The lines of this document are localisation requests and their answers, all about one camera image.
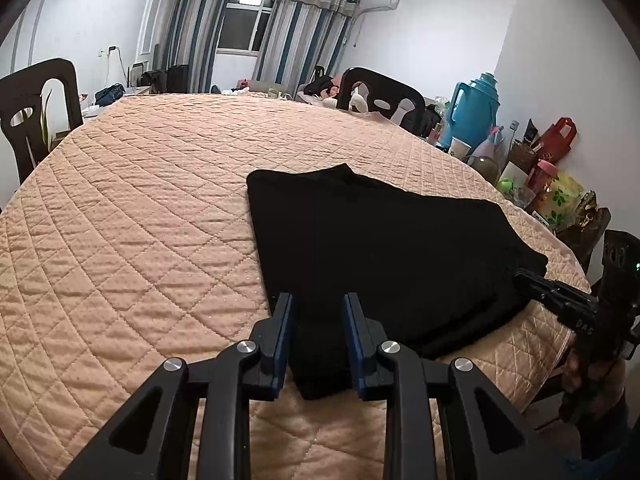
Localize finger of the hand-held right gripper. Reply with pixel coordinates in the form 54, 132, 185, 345
512, 269, 600, 317

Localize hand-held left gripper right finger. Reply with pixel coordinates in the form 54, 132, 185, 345
342, 292, 571, 480

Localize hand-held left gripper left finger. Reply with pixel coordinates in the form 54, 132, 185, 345
59, 292, 295, 480

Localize black pants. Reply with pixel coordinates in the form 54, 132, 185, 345
246, 163, 550, 401

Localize person's right hand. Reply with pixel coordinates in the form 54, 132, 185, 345
561, 342, 627, 406

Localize floral yellow green bag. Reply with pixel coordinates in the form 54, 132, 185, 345
537, 170, 586, 233

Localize bottle with red lid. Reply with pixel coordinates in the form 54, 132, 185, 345
530, 160, 557, 191

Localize wicker basket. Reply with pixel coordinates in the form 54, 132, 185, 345
509, 140, 538, 173

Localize glass jar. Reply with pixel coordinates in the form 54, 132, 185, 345
467, 155, 501, 183

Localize red bag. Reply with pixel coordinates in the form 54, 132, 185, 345
532, 117, 577, 163

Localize peach quilted blanket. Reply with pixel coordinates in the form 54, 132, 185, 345
0, 92, 591, 480

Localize blue thermos jug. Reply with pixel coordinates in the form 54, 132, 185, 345
450, 72, 502, 153

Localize dark wooden chair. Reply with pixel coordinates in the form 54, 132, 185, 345
336, 66, 426, 136
0, 58, 84, 186

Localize beige sofa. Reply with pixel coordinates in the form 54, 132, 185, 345
247, 79, 301, 98

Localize black bag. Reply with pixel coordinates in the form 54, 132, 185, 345
140, 70, 168, 92

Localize blue bag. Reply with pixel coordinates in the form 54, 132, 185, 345
94, 82, 126, 107

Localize striped curtain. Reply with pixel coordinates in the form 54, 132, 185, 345
252, 0, 361, 88
159, 0, 238, 93

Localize window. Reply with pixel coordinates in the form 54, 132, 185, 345
217, 0, 277, 53

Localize green plant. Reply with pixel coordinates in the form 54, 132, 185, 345
40, 87, 56, 146

